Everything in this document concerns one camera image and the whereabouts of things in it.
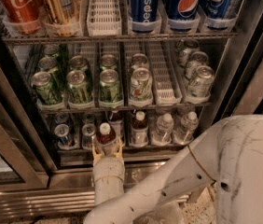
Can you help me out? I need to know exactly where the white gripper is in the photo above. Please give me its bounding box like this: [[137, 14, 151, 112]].
[[92, 137, 125, 205]]

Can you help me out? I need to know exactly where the brown drink bottle white cap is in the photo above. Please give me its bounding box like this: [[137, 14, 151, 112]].
[[96, 122, 118, 156]]

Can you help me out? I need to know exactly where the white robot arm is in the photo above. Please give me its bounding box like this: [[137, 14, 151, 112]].
[[84, 115, 263, 224]]

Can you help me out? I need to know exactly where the brown bottle behind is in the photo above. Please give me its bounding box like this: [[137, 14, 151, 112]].
[[107, 110, 124, 138]]

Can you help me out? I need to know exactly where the clear water bottle left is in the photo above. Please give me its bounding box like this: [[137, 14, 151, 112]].
[[153, 113, 173, 146]]

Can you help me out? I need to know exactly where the clear water bottle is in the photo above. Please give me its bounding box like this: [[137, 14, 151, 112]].
[[173, 111, 199, 145], [153, 113, 173, 146]]

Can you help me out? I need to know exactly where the clear water bottle right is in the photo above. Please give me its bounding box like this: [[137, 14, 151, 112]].
[[173, 111, 199, 145]]

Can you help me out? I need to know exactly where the steel fridge cabinet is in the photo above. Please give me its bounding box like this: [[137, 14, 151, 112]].
[[0, 0, 263, 224]]

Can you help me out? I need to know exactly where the silver blue can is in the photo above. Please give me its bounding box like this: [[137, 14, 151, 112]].
[[82, 113, 95, 124], [54, 113, 70, 126], [82, 123, 96, 150], [54, 124, 74, 147]]

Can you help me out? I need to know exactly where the silver blue can front left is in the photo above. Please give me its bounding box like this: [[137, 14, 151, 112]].
[[54, 124, 74, 147]]

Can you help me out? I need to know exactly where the silver blue can back left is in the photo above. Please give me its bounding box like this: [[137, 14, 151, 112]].
[[54, 113, 70, 126]]

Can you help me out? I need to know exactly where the white green can front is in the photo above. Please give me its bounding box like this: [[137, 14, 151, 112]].
[[131, 68, 152, 101]]

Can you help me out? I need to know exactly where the white green can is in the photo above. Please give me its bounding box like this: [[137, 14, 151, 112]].
[[131, 68, 152, 101], [130, 53, 149, 73]]

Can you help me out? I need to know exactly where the empty white middle tray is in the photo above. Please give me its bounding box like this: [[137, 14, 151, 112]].
[[145, 42, 182, 105]]

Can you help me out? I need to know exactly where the empty white tray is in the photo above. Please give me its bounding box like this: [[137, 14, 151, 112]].
[[87, 0, 122, 36], [145, 42, 182, 105]]

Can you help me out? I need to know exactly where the green can front left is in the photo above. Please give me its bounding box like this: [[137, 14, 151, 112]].
[[32, 71, 62, 105]]

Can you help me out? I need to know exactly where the white green can back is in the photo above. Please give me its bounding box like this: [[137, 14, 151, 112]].
[[130, 53, 149, 73]]

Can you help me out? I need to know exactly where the green can middle left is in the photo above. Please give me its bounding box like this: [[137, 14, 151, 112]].
[[38, 56, 64, 91]]

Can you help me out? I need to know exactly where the pale can right front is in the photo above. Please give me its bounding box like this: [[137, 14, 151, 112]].
[[187, 65, 214, 97]]

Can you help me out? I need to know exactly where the pale can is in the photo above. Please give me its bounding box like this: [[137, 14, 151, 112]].
[[174, 39, 200, 67], [184, 51, 209, 80], [187, 65, 214, 97]]

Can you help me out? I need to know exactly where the green can back left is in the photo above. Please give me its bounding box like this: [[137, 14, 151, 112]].
[[43, 44, 68, 66]]

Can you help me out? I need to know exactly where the pale can right middle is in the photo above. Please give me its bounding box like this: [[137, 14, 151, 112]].
[[184, 51, 209, 80]]

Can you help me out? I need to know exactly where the empty white top tray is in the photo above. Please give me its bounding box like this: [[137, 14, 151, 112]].
[[87, 0, 122, 36]]

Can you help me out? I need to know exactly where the pale can right back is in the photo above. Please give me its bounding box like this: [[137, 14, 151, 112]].
[[174, 39, 200, 67]]

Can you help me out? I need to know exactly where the gold soda can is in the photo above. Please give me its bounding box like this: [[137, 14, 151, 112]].
[[43, 0, 80, 37]]

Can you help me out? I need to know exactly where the blue Pepsi can left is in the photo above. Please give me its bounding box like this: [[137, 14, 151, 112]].
[[128, 0, 159, 34]]

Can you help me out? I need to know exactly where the blue Pepsi can middle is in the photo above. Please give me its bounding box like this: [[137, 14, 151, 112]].
[[167, 0, 199, 32]]

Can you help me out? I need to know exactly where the red Coca-Cola can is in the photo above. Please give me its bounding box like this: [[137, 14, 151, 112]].
[[0, 0, 39, 35]]

